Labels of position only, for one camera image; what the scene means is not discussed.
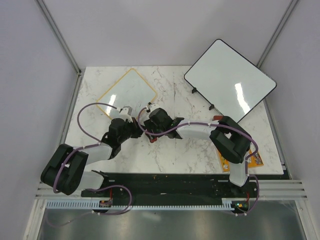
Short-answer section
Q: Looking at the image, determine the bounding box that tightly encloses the red heart-shaped eraser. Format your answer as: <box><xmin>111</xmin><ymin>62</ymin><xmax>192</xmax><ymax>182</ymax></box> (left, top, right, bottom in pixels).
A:
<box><xmin>149</xmin><ymin>138</ymin><xmax>157</xmax><ymax>143</ymax></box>

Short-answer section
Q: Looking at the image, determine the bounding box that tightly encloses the black-framed large whiteboard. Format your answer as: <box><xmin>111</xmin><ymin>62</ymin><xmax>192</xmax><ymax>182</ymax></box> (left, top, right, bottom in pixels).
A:
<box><xmin>184</xmin><ymin>39</ymin><xmax>277</xmax><ymax>123</ymax></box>

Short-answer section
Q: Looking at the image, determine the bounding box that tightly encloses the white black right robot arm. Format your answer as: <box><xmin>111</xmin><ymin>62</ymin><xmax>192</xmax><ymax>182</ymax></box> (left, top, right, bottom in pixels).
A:
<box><xmin>137</xmin><ymin>104</ymin><xmax>254</xmax><ymax>197</ymax></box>

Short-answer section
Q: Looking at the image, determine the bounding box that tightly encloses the orange picture book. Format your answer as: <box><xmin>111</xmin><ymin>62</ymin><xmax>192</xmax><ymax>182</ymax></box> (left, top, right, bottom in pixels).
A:
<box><xmin>216</xmin><ymin>150</ymin><xmax>264</xmax><ymax>172</ymax></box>

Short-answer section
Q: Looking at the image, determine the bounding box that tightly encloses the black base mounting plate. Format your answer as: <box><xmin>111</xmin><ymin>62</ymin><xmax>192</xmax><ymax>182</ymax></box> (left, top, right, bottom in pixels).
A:
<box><xmin>79</xmin><ymin>171</ymin><xmax>293</xmax><ymax>201</ymax></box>

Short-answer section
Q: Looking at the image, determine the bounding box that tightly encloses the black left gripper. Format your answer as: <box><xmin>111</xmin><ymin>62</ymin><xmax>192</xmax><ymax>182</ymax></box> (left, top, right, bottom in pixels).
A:
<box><xmin>118</xmin><ymin>117</ymin><xmax>146</xmax><ymax>144</ymax></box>

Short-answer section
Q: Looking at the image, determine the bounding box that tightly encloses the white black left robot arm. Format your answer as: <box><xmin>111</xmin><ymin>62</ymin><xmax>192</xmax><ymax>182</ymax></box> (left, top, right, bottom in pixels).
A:
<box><xmin>40</xmin><ymin>117</ymin><xmax>143</xmax><ymax>196</ymax></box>

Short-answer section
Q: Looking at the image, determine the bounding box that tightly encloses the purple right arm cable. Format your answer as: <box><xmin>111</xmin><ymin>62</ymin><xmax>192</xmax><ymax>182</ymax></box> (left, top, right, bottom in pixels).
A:
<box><xmin>137</xmin><ymin>106</ymin><xmax>261</xmax><ymax>217</ymax></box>

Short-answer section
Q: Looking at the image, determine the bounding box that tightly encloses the yellow-framed small whiteboard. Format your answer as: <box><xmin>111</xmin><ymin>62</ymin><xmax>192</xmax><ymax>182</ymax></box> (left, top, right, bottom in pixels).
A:
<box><xmin>97</xmin><ymin>68</ymin><xmax>158</xmax><ymax>119</ymax></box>

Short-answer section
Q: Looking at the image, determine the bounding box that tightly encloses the white slotted cable duct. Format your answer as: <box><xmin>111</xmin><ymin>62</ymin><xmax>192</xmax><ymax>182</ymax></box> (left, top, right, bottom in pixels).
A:
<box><xmin>45</xmin><ymin>199</ymin><xmax>236</xmax><ymax>211</ymax></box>

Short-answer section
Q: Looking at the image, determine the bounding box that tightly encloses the brown red eraser block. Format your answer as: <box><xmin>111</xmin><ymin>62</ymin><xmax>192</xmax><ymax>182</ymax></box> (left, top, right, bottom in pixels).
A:
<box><xmin>212</xmin><ymin>115</ymin><xmax>224</xmax><ymax>121</ymax></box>

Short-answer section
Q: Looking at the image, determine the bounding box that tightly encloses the aluminium extrusion rail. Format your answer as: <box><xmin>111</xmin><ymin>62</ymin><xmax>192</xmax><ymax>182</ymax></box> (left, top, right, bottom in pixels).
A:
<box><xmin>35</xmin><ymin>179</ymin><xmax>307</xmax><ymax>201</ymax></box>

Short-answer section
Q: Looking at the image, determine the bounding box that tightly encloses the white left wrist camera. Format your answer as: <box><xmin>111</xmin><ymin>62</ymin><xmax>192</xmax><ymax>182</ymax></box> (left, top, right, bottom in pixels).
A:
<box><xmin>119</xmin><ymin>106</ymin><xmax>133</xmax><ymax>118</ymax></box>

